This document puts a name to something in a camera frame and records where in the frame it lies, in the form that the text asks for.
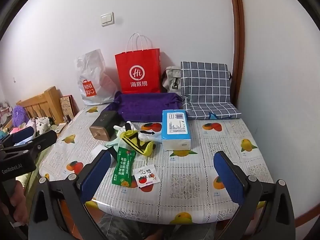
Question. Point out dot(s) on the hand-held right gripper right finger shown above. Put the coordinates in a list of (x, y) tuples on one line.
[(230, 177)]

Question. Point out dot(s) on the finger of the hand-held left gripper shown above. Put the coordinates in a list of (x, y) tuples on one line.
[(43, 142), (23, 133)]

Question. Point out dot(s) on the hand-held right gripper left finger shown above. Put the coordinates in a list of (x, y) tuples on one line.
[(96, 177)]

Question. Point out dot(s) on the white rectangular block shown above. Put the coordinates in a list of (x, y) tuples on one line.
[(96, 152)]

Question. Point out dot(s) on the green snack packet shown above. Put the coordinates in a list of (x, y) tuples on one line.
[(123, 167)]

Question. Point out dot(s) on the white tissue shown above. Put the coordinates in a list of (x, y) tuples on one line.
[(146, 176)]

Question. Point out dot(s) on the white sock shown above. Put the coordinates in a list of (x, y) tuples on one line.
[(122, 128)]

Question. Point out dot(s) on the purple towel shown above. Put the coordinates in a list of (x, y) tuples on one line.
[(145, 107)]

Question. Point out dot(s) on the person's left hand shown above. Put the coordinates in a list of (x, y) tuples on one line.
[(18, 202)]

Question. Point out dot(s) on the purple plush toy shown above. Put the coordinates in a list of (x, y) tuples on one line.
[(19, 116)]

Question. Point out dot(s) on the white cloth with black spots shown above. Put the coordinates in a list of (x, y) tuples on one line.
[(41, 125)]

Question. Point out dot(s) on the green bed sheet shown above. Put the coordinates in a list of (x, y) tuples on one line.
[(37, 160)]

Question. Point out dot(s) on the wooden nightstand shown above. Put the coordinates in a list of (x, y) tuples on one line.
[(62, 130)]

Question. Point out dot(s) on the small black gadget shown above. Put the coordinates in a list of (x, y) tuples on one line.
[(66, 119)]

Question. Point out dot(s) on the mint green cloth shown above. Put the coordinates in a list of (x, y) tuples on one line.
[(113, 143)]

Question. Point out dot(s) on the fruit print tablecloth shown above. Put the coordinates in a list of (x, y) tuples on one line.
[(190, 180)]

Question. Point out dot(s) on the brown patterned book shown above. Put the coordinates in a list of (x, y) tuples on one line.
[(67, 106)]

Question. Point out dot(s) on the dark box with gold end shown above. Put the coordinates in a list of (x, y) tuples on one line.
[(103, 122)]

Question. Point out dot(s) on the blue tissue pack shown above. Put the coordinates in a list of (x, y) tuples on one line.
[(176, 127)]

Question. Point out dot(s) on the white plastic shopping bag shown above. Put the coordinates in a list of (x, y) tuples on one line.
[(91, 67)]

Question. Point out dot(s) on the grey checked bag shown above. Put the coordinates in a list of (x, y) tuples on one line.
[(205, 85)]

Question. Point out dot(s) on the grey fabric bag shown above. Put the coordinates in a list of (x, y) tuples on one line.
[(171, 80)]

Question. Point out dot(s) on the red paper carrier bag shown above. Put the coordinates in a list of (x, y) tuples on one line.
[(137, 62)]

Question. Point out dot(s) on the brown wooden door frame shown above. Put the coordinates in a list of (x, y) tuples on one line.
[(237, 42)]

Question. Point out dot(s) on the white wall light switch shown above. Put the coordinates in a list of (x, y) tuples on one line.
[(107, 19)]

